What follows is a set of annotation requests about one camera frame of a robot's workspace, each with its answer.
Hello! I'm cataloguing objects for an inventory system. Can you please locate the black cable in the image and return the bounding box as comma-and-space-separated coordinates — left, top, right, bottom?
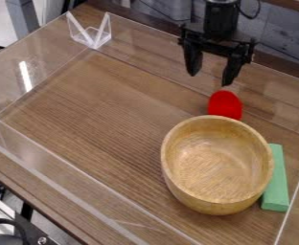
0, 217, 29, 245

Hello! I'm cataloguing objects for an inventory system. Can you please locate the green rectangular block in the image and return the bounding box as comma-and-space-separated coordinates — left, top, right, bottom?
260, 144, 288, 212

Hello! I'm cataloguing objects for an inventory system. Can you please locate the red plush strawberry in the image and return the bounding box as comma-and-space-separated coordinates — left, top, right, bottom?
207, 90, 243, 120

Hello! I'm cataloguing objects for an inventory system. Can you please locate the wooden bowl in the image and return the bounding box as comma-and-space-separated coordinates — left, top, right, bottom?
161, 115, 275, 215

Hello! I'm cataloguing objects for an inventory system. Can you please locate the black metal bracket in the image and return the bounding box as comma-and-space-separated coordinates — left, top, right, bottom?
14, 213, 58, 245

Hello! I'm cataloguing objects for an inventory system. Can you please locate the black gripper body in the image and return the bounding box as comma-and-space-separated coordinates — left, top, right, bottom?
177, 0, 256, 63

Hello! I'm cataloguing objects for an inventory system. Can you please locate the clear acrylic corner bracket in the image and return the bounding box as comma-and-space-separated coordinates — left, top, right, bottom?
66, 11, 112, 50

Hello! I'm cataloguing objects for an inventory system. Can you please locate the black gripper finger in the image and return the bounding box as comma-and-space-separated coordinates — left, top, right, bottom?
222, 53, 244, 86
183, 41, 203, 77

